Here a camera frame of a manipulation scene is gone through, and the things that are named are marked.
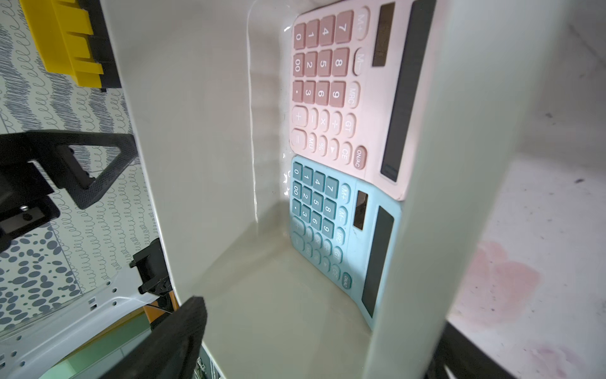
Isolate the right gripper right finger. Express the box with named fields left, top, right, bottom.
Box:
left=424, top=322, right=514, bottom=379

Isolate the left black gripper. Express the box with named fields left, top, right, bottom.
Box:
left=1, top=131, right=138, bottom=251

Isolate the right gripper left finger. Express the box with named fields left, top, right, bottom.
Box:
left=103, top=296, right=208, bottom=379

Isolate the white plastic storage box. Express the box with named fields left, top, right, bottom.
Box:
left=102, top=1, right=571, bottom=378

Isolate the blue calculator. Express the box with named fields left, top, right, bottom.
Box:
left=289, top=156, right=403, bottom=328

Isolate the pink calculator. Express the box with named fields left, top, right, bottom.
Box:
left=289, top=0, right=450, bottom=202

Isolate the yellow black toolbox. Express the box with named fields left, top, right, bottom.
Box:
left=20, top=0, right=122, bottom=90

